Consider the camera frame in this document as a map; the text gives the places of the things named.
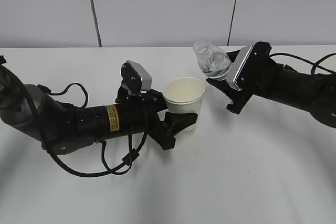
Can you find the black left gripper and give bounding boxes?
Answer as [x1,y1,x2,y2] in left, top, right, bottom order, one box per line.
[119,89,198,150]

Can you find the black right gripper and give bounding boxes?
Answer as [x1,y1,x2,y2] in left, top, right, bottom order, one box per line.
[206,41,284,114]

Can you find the clear green-label water bottle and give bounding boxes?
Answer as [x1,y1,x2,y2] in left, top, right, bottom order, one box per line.
[193,40,232,81]

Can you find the white paper cup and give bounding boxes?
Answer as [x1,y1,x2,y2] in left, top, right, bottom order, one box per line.
[163,77,206,115]

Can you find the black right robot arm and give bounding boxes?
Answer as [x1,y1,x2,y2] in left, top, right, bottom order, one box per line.
[206,41,335,128]

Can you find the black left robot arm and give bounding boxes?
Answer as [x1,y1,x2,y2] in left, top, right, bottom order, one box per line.
[26,60,197,155]

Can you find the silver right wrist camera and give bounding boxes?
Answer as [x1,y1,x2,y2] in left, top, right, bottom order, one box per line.
[226,46,254,91]

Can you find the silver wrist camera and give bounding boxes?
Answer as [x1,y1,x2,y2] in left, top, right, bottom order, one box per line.
[121,60,152,94]
[226,46,254,91]

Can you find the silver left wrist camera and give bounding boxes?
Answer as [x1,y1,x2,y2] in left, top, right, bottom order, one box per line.
[121,60,152,94]

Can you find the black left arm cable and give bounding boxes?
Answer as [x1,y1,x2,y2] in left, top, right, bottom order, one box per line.
[15,82,149,177]

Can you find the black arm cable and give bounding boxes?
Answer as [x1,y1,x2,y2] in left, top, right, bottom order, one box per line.
[15,82,149,177]
[269,52,336,75]

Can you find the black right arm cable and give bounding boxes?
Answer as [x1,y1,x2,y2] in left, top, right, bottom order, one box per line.
[269,52,336,75]

